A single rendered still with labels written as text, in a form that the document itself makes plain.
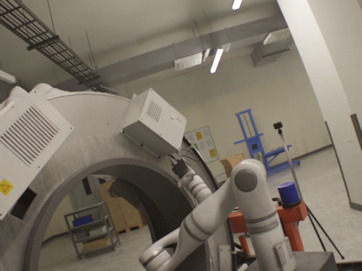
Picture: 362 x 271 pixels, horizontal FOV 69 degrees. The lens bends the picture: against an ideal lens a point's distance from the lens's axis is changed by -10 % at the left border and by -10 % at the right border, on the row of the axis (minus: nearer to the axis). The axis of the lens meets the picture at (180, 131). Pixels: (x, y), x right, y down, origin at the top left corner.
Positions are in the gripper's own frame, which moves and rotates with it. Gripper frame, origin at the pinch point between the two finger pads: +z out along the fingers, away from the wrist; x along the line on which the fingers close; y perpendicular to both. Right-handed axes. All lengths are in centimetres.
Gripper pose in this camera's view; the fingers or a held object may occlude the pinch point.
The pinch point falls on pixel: (169, 154)
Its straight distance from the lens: 132.1
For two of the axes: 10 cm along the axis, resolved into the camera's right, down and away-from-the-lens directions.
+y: 5.5, 4.1, 7.3
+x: 6.7, -7.3, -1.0
